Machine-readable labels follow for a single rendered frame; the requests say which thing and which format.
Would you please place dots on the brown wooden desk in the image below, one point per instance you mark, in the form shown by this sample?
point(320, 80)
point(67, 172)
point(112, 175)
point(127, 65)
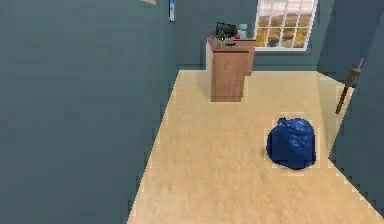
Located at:
point(228, 70)

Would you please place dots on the small green house plant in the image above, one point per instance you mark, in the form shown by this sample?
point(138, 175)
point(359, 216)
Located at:
point(220, 39)

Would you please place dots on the small black remote control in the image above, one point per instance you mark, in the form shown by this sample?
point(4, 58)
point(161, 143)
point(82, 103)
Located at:
point(230, 43)

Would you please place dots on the black laptop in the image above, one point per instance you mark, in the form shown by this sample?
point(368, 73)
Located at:
point(226, 29)

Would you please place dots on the pale blue box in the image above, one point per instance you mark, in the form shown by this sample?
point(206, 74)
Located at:
point(242, 31)

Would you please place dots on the blue garbage bag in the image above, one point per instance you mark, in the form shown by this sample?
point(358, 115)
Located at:
point(291, 143)

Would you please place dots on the white framed window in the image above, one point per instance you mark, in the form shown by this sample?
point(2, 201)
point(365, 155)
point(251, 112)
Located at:
point(285, 24)

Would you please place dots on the pink object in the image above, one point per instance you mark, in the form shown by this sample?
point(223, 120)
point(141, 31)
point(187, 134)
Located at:
point(361, 63)

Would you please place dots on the tan framed wall picture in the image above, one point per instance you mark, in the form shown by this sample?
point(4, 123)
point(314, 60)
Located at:
point(148, 1)

